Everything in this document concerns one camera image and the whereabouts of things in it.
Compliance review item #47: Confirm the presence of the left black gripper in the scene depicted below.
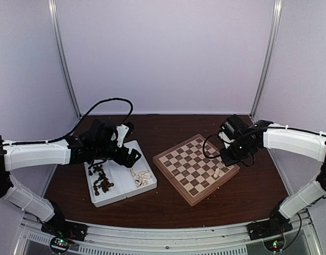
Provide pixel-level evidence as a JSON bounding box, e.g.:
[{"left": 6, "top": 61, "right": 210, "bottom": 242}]
[{"left": 93, "top": 142, "right": 141, "bottom": 167}]

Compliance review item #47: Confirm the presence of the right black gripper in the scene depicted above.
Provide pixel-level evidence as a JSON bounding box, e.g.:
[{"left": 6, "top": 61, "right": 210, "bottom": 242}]
[{"left": 219, "top": 139, "right": 254, "bottom": 167}]

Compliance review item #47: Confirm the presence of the light chess king piece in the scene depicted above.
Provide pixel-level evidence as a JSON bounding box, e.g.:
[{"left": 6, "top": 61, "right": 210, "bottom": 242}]
[{"left": 213, "top": 168, "right": 221, "bottom": 179}]

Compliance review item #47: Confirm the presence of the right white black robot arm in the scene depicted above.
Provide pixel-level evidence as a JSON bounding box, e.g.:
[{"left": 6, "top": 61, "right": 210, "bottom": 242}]
[{"left": 218, "top": 114, "right": 326, "bottom": 235}]

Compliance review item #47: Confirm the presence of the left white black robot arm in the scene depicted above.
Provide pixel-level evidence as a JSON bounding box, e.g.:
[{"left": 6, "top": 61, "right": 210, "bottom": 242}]
[{"left": 0, "top": 120, "right": 141, "bottom": 236}]

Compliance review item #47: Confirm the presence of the pile of light chess pieces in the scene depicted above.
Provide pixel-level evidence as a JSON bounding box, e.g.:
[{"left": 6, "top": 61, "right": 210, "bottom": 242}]
[{"left": 130, "top": 168, "right": 152, "bottom": 188}]

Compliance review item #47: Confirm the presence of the pile of dark chess pieces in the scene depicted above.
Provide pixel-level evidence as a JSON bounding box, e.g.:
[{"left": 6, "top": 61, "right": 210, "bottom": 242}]
[{"left": 88, "top": 164, "right": 114, "bottom": 196}]

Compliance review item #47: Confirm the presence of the wooden chess board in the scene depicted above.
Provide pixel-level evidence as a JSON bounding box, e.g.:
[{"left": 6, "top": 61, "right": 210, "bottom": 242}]
[{"left": 153, "top": 134, "right": 240, "bottom": 206}]

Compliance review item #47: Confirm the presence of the right controller board with LEDs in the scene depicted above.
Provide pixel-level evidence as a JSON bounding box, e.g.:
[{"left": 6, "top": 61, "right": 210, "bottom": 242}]
[{"left": 263, "top": 239, "right": 285, "bottom": 252}]

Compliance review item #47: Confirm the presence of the controller board with leds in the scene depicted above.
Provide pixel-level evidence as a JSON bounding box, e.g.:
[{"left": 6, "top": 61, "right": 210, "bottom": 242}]
[
  {"left": 49, "top": 237, "right": 71, "bottom": 253},
  {"left": 263, "top": 239, "right": 285, "bottom": 252}
]

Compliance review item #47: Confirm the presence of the left controller board with LEDs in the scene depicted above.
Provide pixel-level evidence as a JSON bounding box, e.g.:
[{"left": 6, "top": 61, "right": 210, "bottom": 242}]
[{"left": 49, "top": 237, "right": 71, "bottom": 253}]

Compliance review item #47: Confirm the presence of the white plastic compartment tray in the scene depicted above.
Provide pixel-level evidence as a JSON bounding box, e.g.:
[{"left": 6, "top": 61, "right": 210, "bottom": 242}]
[{"left": 84, "top": 140, "right": 157, "bottom": 207}]

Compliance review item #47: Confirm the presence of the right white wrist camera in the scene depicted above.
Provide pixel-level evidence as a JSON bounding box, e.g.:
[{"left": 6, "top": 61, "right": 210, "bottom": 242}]
[{"left": 218, "top": 132, "right": 233, "bottom": 149}]

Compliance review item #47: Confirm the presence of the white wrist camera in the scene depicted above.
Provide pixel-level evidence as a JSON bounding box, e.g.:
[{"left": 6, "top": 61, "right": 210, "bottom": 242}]
[
  {"left": 218, "top": 132, "right": 233, "bottom": 149},
  {"left": 115, "top": 122, "right": 134, "bottom": 148}
]

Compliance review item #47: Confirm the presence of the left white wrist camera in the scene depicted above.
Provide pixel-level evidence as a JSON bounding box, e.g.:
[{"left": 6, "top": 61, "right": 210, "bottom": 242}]
[{"left": 115, "top": 122, "right": 134, "bottom": 148}]

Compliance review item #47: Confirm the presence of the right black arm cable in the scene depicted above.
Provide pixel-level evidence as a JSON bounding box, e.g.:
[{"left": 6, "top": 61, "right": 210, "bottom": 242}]
[{"left": 202, "top": 134, "right": 255, "bottom": 167}]

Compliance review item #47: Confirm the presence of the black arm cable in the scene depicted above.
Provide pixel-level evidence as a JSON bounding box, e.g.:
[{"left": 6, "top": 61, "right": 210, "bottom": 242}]
[
  {"left": 202, "top": 134, "right": 255, "bottom": 167},
  {"left": 58, "top": 97, "right": 133, "bottom": 141}
]

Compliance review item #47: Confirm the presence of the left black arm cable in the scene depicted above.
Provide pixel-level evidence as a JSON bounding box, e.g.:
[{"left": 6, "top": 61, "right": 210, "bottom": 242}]
[{"left": 58, "top": 97, "right": 133, "bottom": 141}]

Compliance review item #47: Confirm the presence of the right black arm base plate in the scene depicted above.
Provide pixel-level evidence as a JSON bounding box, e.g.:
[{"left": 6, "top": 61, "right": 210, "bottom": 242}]
[{"left": 247, "top": 220, "right": 293, "bottom": 241}]

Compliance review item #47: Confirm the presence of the front aluminium frame rail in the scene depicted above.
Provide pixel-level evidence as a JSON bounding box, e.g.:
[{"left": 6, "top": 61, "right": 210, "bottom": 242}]
[{"left": 12, "top": 208, "right": 325, "bottom": 255}]

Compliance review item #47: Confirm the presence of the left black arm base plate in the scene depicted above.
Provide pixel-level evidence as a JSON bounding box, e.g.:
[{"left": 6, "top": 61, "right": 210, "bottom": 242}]
[{"left": 41, "top": 222, "right": 88, "bottom": 241}]

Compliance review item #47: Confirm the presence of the right aluminium frame post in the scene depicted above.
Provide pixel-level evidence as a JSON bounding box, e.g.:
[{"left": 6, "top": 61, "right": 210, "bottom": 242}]
[{"left": 249, "top": 0, "right": 282, "bottom": 122}]

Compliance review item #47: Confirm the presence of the aluminium frame post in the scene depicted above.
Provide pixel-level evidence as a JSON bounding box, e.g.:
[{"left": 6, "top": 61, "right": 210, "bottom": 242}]
[
  {"left": 249, "top": 0, "right": 282, "bottom": 122},
  {"left": 48, "top": 0, "right": 81, "bottom": 120}
]

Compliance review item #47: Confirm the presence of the left aluminium frame post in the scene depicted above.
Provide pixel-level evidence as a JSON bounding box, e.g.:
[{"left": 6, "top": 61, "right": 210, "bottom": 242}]
[{"left": 48, "top": 0, "right": 81, "bottom": 120}]

